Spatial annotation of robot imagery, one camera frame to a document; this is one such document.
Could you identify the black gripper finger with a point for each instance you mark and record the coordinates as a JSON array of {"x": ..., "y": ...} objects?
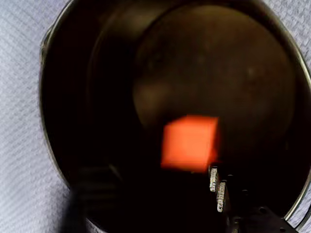
[
  {"x": 75, "y": 213},
  {"x": 243, "y": 213}
]

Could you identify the red cube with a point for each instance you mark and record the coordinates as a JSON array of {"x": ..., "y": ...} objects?
[{"x": 189, "y": 143}]

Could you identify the blue woven tablecloth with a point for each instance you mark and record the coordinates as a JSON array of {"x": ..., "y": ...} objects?
[{"x": 19, "y": 97}]

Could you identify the black metal bucket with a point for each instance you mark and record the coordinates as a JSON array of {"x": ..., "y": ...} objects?
[{"x": 218, "y": 60}]

